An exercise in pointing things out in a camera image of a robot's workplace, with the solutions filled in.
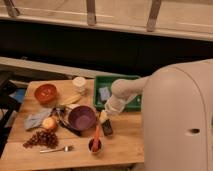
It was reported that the orange carrot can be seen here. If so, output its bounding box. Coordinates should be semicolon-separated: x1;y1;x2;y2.
92;125;100;152

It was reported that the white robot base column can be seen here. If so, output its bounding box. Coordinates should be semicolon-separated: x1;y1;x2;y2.
142;59;213;171

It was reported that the dark cup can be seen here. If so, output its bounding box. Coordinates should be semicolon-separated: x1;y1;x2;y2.
88;139;103;155

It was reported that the grey cloth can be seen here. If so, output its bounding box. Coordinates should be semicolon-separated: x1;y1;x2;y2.
24;108;52;130

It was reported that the orange-red bowl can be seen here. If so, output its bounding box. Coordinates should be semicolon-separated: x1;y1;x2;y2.
34;84;57;104

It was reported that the blue-grey sponge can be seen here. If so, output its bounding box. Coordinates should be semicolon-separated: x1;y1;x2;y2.
99;87;110;102

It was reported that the purple bowl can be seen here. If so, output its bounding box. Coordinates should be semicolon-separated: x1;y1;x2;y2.
68;106;96;131

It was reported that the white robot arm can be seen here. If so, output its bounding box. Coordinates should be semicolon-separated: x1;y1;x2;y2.
99;76;149;123

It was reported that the black handled tool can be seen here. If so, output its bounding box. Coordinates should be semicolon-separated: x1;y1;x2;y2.
53;106;81;136

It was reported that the yellow-red apple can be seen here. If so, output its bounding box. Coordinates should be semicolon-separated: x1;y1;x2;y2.
42;117;58;131

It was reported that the bunch of dark grapes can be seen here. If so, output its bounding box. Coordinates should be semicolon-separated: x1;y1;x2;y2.
23;131;58;149

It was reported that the white lidded jar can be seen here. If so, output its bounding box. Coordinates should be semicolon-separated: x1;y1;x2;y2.
72;77;86;94

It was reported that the green plastic tray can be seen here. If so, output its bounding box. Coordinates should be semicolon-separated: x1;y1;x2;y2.
93;75;141;112

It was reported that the yellow banana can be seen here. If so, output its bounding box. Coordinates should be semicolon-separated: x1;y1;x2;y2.
59;94;82;105

